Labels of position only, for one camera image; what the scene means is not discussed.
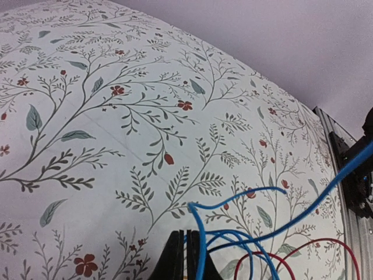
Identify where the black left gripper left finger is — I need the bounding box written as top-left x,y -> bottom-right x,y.
148,230 -> 184,280

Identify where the floral patterned table mat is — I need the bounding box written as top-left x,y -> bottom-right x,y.
1,1 -> 335,279

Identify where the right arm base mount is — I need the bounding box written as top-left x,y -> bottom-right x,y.
329,110 -> 372,218

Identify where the front aluminium rail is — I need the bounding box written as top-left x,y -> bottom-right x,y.
314,107 -> 372,279

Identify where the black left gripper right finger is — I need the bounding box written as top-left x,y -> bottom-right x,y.
186,230 -> 223,280

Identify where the blue cable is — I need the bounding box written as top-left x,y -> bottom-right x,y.
185,138 -> 373,280

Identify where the red cable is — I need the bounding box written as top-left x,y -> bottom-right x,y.
234,237 -> 362,280

